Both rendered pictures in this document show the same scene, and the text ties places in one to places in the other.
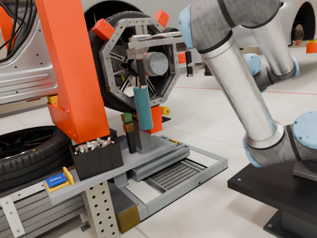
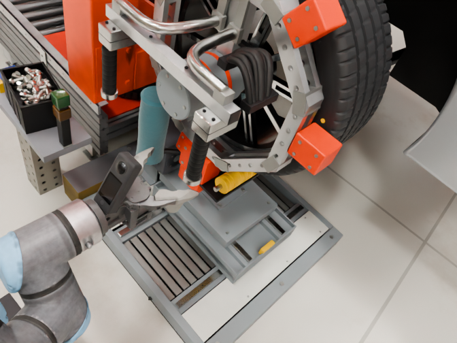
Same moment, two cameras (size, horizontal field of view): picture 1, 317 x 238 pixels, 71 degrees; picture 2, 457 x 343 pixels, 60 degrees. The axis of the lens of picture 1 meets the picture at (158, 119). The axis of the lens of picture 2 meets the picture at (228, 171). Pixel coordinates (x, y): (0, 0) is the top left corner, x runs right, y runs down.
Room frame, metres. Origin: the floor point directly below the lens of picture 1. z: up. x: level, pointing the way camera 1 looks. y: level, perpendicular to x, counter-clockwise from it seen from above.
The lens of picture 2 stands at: (1.18, -0.80, 1.47)
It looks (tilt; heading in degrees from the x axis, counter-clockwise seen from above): 48 degrees down; 65
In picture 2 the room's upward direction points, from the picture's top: 20 degrees clockwise
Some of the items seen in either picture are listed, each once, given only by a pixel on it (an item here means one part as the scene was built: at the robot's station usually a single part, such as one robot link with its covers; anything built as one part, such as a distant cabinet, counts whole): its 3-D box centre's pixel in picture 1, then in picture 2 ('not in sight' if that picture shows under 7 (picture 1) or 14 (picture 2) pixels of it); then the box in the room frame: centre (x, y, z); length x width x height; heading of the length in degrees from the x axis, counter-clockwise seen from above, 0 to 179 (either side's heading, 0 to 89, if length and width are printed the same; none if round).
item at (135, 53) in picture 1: (135, 53); (120, 32); (1.19, 0.07, 0.93); 0.09 x 0.05 x 0.05; 34
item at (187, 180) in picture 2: (188, 63); (197, 156); (1.36, -0.23, 0.83); 0.04 x 0.04 x 0.16
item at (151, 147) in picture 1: (142, 135); (224, 173); (1.60, 0.14, 0.32); 0.40 x 0.30 x 0.28; 124
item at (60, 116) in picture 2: (128, 127); (62, 111); (1.03, 0.15, 0.59); 0.04 x 0.04 x 0.04; 34
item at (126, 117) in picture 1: (126, 117); (60, 99); (1.03, 0.15, 0.64); 0.04 x 0.04 x 0.04; 34
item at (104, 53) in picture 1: (143, 64); (223, 74); (1.46, 0.04, 0.85); 0.54 x 0.07 x 0.54; 124
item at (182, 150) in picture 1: (152, 155); (224, 210); (1.63, 0.09, 0.13); 0.50 x 0.36 x 0.10; 124
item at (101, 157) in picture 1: (96, 154); (34, 95); (0.93, 0.30, 0.51); 0.20 x 0.14 x 0.13; 116
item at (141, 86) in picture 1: (141, 72); (109, 70); (1.17, 0.05, 0.83); 0.04 x 0.04 x 0.16
